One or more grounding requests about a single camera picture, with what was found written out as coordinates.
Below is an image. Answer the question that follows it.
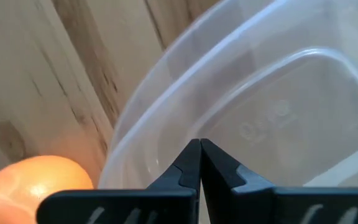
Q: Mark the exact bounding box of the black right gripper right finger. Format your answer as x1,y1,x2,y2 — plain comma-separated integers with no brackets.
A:
200,138,358,224

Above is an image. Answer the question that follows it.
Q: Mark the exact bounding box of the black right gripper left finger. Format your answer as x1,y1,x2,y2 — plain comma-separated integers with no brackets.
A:
35,138,202,224

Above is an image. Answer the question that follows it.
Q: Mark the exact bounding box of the orange toy fruit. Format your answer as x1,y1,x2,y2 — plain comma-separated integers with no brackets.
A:
0,154,94,224

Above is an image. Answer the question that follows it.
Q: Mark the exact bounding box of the white sticker strip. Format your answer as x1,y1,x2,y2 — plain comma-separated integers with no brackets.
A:
303,139,358,187

